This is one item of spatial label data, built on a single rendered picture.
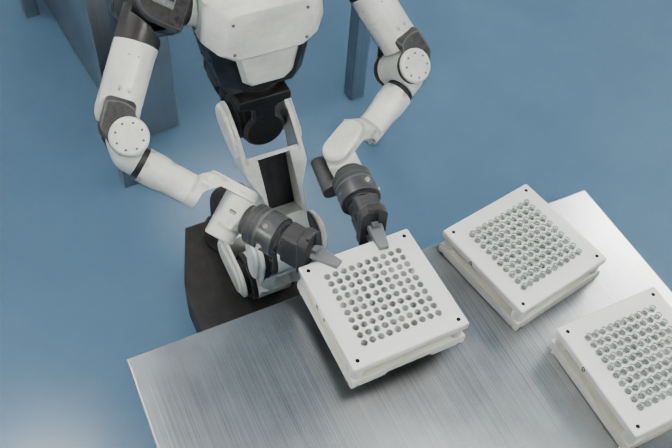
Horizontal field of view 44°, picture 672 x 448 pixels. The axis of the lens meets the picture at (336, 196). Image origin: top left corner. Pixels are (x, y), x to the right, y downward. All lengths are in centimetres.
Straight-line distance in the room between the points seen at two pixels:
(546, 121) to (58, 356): 204
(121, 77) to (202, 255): 110
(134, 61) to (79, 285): 132
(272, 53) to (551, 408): 92
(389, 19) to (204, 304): 112
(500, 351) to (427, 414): 21
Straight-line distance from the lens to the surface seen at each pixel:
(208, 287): 257
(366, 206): 165
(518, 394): 167
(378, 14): 183
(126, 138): 162
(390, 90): 184
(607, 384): 165
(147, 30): 167
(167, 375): 164
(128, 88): 165
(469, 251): 173
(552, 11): 401
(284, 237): 161
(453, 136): 328
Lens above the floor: 231
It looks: 50 degrees down
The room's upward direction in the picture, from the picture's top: 5 degrees clockwise
